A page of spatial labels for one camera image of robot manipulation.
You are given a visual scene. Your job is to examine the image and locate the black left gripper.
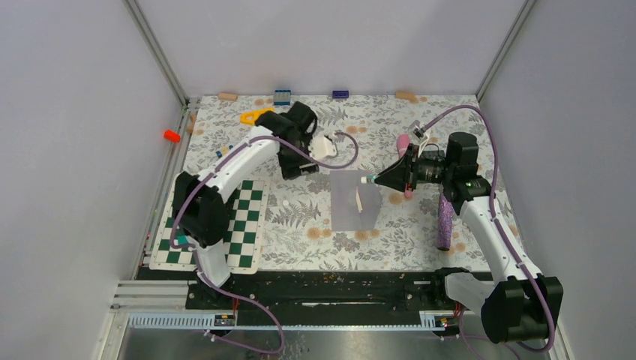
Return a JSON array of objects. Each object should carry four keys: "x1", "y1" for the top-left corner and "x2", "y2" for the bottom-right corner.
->
[{"x1": 278, "y1": 134, "x2": 320, "y2": 180}]

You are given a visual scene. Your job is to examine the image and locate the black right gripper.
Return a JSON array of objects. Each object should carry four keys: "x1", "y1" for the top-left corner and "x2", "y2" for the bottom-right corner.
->
[{"x1": 375, "y1": 143, "x2": 455, "y2": 193}]

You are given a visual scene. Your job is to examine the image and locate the small glue stick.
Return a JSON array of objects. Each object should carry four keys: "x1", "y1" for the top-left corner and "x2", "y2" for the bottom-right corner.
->
[{"x1": 361, "y1": 175, "x2": 376, "y2": 185}]

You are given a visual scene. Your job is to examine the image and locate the grey paper envelope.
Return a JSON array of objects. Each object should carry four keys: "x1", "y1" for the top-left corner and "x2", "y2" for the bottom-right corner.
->
[{"x1": 329, "y1": 170, "x2": 383, "y2": 232}]

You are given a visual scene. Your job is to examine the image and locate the tan lined letter paper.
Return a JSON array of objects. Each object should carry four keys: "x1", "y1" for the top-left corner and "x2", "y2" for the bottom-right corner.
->
[{"x1": 355, "y1": 187, "x2": 363, "y2": 213}]

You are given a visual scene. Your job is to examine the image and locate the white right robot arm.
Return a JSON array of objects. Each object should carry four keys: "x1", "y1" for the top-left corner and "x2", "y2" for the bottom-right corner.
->
[{"x1": 360, "y1": 132, "x2": 563, "y2": 347}]

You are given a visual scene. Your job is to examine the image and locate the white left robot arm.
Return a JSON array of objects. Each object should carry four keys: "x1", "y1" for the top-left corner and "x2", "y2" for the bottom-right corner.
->
[{"x1": 172, "y1": 101, "x2": 318, "y2": 308}]

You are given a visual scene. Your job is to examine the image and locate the floral patterned table mat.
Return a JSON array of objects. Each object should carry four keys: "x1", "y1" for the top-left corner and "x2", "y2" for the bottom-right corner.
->
[{"x1": 184, "y1": 95, "x2": 515, "y2": 272}]

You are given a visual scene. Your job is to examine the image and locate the pink toy microphone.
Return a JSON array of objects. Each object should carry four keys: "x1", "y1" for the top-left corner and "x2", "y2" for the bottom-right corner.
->
[{"x1": 396, "y1": 133, "x2": 413, "y2": 200}]

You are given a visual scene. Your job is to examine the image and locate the purple glitter microphone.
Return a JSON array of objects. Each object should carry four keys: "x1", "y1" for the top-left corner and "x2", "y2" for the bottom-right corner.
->
[{"x1": 436, "y1": 193, "x2": 455, "y2": 251}]

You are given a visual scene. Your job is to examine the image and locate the green white chessboard mat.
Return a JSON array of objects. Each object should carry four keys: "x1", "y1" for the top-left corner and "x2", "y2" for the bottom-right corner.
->
[{"x1": 143, "y1": 176, "x2": 271, "y2": 275}]

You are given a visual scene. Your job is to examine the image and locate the yellow triangle toy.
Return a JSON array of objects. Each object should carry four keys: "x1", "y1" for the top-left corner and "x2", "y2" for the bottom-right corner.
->
[{"x1": 239, "y1": 107, "x2": 275, "y2": 126}]

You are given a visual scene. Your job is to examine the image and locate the blue building brick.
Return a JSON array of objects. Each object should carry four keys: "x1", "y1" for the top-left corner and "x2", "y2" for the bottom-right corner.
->
[{"x1": 272, "y1": 89, "x2": 292, "y2": 106}]

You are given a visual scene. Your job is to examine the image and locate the wooden toy car blue wheels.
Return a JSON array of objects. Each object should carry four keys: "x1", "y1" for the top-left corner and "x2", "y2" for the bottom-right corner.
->
[{"x1": 215, "y1": 145, "x2": 234, "y2": 158}]

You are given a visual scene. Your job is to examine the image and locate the right wooden cylinder block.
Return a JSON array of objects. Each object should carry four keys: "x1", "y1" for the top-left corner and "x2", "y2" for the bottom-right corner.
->
[{"x1": 394, "y1": 91, "x2": 419, "y2": 104}]

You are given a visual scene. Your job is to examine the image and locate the wooden cylinder block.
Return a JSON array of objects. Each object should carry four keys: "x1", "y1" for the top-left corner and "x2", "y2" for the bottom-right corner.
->
[
  {"x1": 394, "y1": 91, "x2": 419, "y2": 104},
  {"x1": 217, "y1": 92, "x2": 239, "y2": 102}
]

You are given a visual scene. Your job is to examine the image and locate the dark purple building brick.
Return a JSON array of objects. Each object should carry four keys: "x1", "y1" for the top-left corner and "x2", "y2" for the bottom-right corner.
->
[{"x1": 331, "y1": 90, "x2": 350, "y2": 100}]

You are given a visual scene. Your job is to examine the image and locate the left wooden cylinder block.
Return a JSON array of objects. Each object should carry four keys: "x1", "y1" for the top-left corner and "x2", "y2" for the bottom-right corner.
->
[{"x1": 217, "y1": 92, "x2": 239, "y2": 102}]

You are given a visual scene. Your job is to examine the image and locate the orange plastic cap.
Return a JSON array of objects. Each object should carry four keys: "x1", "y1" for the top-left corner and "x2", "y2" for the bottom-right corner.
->
[{"x1": 163, "y1": 130, "x2": 182, "y2": 143}]

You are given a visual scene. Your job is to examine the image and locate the teal small block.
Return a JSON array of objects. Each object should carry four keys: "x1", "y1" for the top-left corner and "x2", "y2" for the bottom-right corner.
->
[{"x1": 175, "y1": 235, "x2": 189, "y2": 247}]

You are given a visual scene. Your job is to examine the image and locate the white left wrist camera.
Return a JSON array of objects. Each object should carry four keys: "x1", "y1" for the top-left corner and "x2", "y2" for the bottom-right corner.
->
[{"x1": 308, "y1": 135, "x2": 338, "y2": 161}]

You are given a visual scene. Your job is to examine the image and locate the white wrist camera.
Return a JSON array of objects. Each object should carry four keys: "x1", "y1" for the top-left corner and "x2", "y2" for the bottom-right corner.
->
[
  {"x1": 409, "y1": 121, "x2": 432, "y2": 157},
  {"x1": 308, "y1": 135, "x2": 338, "y2": 161}
]

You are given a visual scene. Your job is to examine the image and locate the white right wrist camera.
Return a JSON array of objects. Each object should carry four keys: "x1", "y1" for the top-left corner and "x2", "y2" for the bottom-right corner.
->
[{"x1": 409, "y1": 121, "x2": 432, "y2": 157}]

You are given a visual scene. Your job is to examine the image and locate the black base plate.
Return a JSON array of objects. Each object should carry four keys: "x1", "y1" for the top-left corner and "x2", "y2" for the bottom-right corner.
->
[{"x1": 184, "y1": 270, "x2": 481, "y2": 328}]

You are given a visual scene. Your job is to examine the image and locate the white slotted cable duct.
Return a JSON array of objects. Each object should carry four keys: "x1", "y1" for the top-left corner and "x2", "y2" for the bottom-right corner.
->
[{"x1": 127, "y1": 310, "x2": 461, "y2": 332}]

